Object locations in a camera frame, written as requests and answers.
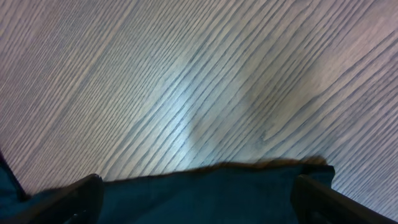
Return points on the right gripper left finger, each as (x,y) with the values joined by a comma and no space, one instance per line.
(71,202)

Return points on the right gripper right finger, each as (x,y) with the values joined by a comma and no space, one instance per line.
(314,202)

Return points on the black t-shirt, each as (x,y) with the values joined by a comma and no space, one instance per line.
(226,194)

